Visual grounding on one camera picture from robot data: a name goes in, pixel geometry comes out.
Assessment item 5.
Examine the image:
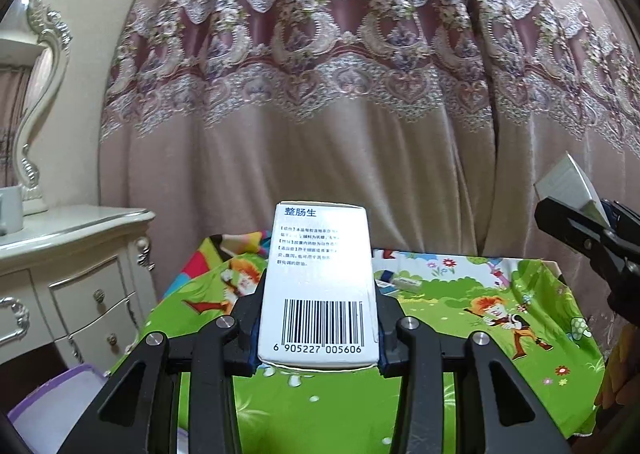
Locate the cream cardboard box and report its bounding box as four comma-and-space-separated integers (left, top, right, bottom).
534, 151, 612, 229

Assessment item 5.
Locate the beige pink curtain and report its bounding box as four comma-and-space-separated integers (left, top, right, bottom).
97, 0, 640, 335

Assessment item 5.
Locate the white ornate dresser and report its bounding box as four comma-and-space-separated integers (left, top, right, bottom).
0, 206, 157, 385

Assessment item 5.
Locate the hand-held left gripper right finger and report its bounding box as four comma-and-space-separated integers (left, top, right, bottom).
372, 291, 573, 454

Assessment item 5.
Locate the long white box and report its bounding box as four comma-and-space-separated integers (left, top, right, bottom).
392, 274, 426, 292

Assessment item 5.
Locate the blue and white medicine box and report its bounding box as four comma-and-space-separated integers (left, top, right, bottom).
257, 201, 379, 369

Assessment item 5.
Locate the cartoon printed green cloth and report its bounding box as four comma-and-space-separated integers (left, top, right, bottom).
115, 231, 603, 454

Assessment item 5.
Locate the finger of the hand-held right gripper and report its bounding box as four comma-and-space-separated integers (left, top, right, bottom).
602, 200, 640, 247
534, 197, 632, 268

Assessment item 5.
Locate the white cup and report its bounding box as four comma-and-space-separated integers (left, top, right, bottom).
0, 185, 24, 236

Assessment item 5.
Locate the white bin purple rim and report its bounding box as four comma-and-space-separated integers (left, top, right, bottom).
7, 364, 108, 454

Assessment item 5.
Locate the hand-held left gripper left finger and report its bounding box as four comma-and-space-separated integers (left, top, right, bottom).
56, 279, 266, 454

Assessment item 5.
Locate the ornate white mirror frame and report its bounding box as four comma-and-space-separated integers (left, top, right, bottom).
0, 0, 73, 215

